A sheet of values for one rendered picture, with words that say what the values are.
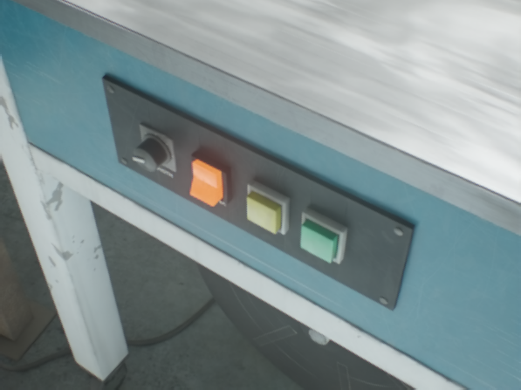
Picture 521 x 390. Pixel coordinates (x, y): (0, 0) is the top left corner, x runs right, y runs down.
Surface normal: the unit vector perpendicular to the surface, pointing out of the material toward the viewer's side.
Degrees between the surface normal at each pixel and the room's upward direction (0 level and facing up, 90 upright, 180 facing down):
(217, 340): 0
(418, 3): 0
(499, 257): 90
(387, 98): 0
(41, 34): 90
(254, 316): 90
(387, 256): 90
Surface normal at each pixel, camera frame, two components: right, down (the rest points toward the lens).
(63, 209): 0.82, 0.42
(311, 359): -0.57, 0.60
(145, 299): 0.00, -0.68
